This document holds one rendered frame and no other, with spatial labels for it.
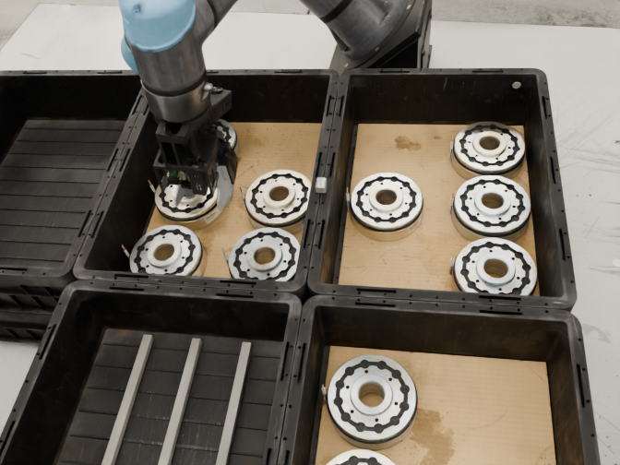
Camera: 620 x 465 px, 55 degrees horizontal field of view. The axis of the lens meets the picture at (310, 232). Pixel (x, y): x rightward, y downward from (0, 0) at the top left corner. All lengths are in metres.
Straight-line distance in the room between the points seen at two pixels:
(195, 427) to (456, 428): 0.31
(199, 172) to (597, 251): 0.63
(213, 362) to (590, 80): 0.91
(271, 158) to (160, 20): 0.39
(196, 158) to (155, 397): 0.30
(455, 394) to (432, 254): 0.20
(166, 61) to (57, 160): 0.49
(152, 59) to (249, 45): 0.77
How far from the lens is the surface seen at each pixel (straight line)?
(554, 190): 0.80
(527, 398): 0.76
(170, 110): 0.72
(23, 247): 1.01
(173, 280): 0.74
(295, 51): 1.39
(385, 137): 0.98
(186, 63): 0.68
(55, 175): 1.09
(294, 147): 0.98
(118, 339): 0.85
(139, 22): 0.65
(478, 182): 0.89
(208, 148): 0.78
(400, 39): 1.05
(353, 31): 1.10
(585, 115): 1.25
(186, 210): 0.90
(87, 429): 0.82
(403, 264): 0.83
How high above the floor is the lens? 1.52
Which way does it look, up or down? 53 degrees down
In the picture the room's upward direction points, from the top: 11 degrees counter-clockwise
